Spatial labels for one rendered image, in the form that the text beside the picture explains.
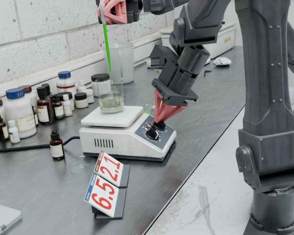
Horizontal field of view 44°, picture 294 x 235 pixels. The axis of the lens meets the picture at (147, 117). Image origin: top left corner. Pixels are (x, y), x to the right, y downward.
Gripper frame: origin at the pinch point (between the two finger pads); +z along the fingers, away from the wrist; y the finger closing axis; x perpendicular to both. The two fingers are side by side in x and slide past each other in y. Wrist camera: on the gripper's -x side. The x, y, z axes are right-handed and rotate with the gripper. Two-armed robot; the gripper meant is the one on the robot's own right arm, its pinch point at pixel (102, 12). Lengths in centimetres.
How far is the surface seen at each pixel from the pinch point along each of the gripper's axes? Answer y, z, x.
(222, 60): 15, -84, 30
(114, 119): 1.5, 4.9, 23.1
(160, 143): 12.1, 5.4, 28.6
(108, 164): 3.6, 14.8, 29.3
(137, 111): 5.2, -0.9, 23.2
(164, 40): -16, -107, 23
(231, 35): 15, -127, 25
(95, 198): 6.8, 28.0, 28.9
